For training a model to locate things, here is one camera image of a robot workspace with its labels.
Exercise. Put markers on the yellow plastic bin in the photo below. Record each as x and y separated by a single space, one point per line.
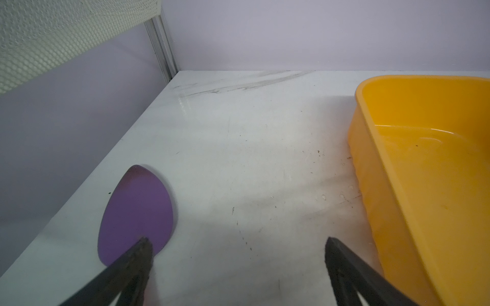
420 148

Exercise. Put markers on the white mesh wall shelf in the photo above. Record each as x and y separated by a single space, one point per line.
38 36

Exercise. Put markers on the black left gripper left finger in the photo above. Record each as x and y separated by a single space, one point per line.
123 282

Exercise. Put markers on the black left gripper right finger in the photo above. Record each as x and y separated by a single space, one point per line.
352 278

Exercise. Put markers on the purple pink-handled spatula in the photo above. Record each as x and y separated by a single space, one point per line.
139 207

